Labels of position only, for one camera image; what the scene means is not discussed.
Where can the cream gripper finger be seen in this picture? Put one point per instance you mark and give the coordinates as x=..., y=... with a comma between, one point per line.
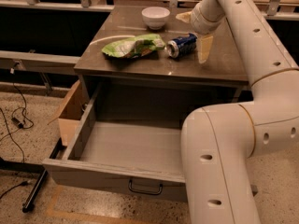
x=204, y=47
x=185, y=17

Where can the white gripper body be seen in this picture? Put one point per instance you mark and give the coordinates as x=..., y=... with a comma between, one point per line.
x=199, y=22

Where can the blue pepsi can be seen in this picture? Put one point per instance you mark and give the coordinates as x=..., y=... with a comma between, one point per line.
x=181, y=45

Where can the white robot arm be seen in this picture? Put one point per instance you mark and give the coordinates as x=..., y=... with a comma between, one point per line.
x=216, y=140

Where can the grey cabinet counter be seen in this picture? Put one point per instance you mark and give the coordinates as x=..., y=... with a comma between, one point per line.
x=156, y=88

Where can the grey open drawer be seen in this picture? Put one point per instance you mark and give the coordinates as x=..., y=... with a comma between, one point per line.
x=106, y=155

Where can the white bowl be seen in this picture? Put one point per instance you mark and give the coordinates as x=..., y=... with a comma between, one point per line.
x=155, y=17

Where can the green chip bag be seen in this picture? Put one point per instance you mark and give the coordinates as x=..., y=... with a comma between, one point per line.
x=134, y=47

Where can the cardboard box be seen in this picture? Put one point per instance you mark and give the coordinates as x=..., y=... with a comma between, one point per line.
x=69, y=112

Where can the black metal floor bar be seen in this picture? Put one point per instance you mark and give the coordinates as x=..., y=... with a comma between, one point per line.
x=29, y=204

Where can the black drawer handle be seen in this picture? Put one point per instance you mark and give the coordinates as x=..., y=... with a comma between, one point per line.
x=146, y=190

